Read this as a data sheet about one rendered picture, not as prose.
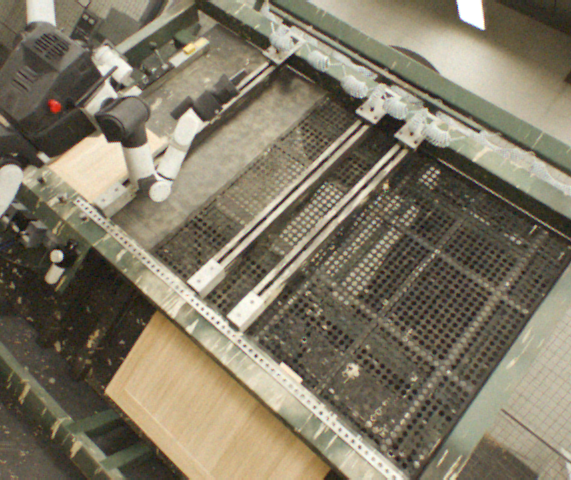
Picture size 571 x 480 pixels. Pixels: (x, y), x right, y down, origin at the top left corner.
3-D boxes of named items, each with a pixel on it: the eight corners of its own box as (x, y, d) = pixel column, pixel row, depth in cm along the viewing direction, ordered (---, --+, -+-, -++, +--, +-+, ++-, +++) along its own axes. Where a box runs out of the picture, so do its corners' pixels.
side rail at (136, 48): (12, 141, 238) (0, 124, 229) (191, 15, 278) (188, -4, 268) (20, 148, 236) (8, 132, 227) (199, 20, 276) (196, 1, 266)
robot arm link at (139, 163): (142, 209, 187) (129, 153, 172) (127, 192, 195) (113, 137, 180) (172, 197, 191) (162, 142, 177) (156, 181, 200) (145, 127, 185)
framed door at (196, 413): (108, 390, 226) (104, 391, 224) (176, 284, 217) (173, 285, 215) (266, 553, 197) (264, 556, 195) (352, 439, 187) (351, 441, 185)
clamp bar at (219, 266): (186, 286, 197) (173, 256, 176) (378, 103, 239) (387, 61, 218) (205, 303, 193) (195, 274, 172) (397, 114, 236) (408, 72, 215)
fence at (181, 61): (41, 163, 225) (37, 157, 221) (203, 43, 259) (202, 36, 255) (48, 169, 223) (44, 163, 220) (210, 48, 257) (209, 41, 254)
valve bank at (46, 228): (-47, 218, 207) (-19, 166, 203) (-15, 222, 221) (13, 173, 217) (31, 297, 191) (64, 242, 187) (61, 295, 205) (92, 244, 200)
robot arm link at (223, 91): (228, 80, 175) (201, 105, 178) (246, 100, 182) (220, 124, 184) (219, 67, 185) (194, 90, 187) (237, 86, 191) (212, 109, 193)
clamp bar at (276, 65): (94, 208, 214) (73, 171, 193) (289, 49, 256) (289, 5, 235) (111, 222, 210) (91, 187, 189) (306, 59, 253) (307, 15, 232)
